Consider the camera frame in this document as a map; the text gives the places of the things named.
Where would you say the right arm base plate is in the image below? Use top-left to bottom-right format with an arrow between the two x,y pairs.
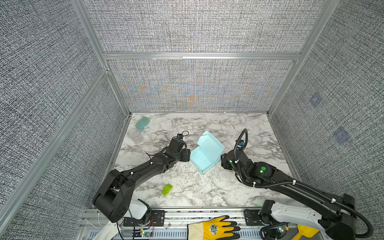
243,208 -> 267,227

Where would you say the yellow black work glove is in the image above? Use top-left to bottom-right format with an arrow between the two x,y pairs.
187,215 -> 241,240

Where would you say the teal sponge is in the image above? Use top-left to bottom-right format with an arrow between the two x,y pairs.
135,116 -> 151,131

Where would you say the light blue paper box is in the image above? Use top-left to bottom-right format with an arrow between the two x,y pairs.
190,131 -> 225,174

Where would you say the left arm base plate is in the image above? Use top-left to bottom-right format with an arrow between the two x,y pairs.
123,200 -> 166,227

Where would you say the yellow plastic scoop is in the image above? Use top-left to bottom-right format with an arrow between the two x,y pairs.
292,225 -> 319,240

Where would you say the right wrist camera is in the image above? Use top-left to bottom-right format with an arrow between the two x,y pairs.
237,140 -> 245,150

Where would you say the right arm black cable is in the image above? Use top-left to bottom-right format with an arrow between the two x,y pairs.
233,128 -> 249,154

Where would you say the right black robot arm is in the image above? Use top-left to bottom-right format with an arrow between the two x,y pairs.
221,150 -> 374,240

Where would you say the green toy brick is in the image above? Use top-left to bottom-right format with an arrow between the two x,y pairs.
162,184 -> 173,196

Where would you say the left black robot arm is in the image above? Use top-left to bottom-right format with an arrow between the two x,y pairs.
92,134 -> 191,223

